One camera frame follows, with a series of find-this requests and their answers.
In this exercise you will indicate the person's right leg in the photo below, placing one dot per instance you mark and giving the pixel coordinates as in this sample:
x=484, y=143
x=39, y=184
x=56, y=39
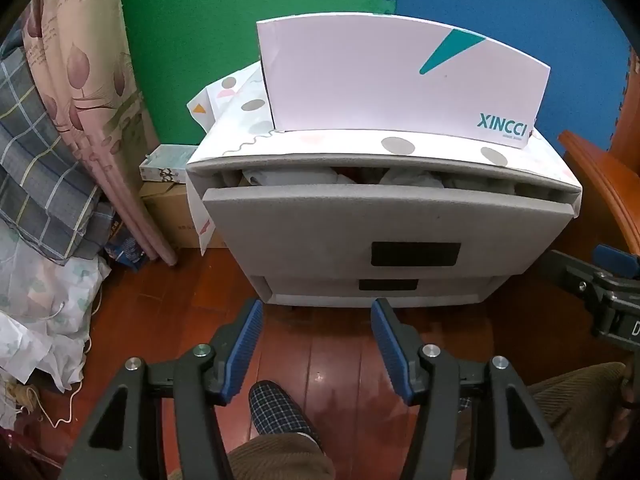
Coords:
x=575, y=400

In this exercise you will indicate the white shoe box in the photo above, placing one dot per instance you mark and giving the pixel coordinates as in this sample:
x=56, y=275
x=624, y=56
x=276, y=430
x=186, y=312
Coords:
x=350, y=75

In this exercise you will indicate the blue foam mat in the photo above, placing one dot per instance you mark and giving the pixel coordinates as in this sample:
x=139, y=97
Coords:
x=525, y=5

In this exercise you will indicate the orange wooden furniture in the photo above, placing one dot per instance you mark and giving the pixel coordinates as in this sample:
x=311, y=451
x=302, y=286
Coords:
x=610, y=180

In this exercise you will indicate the brown cardboard box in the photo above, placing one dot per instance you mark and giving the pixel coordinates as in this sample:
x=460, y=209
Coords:
x=170, y=215

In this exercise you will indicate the person's leg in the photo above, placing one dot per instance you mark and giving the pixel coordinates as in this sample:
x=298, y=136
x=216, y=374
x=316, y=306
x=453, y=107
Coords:
x=280, y=460
x=575, y=400

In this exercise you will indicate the blue packet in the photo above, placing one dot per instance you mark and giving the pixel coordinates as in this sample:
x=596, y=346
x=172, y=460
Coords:
x=125, y=250

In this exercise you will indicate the plaid slipper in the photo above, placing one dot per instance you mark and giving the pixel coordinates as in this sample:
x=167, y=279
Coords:
x=277, y=410

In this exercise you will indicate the small teal white box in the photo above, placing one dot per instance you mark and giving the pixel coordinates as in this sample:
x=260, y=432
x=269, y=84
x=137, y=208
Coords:
x=167, y=160

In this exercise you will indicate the patterned white cover cloth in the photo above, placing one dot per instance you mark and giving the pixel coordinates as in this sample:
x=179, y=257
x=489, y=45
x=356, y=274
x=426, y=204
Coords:
x=350, y=142

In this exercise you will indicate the green foam mat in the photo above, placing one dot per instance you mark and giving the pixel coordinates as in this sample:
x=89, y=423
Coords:
x=200, y=35

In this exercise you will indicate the pink floral fabric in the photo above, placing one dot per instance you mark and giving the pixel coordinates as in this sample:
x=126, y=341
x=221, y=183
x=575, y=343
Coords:
x=90, y=85

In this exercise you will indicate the grey shallow drawer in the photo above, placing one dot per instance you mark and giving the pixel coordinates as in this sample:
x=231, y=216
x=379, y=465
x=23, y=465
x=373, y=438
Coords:
x=450, y=287

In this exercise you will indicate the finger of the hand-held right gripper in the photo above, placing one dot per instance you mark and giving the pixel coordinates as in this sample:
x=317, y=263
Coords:
x=567, y=272
x=617, y=258

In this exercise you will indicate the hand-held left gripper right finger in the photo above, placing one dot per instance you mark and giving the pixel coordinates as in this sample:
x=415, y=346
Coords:
x=387, y=355

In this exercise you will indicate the person's left leg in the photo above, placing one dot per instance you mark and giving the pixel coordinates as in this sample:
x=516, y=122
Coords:
x=280, y=460

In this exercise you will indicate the grey plaid blanket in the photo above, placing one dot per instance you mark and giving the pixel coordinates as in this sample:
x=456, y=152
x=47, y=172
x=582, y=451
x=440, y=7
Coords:
x=30, y=160

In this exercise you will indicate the grey drawer cabinet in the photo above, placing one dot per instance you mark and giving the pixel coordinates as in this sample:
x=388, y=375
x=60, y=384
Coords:
x=350, y=301

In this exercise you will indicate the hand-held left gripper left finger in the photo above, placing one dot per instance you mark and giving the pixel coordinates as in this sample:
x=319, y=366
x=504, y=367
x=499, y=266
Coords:
x=245, y=350

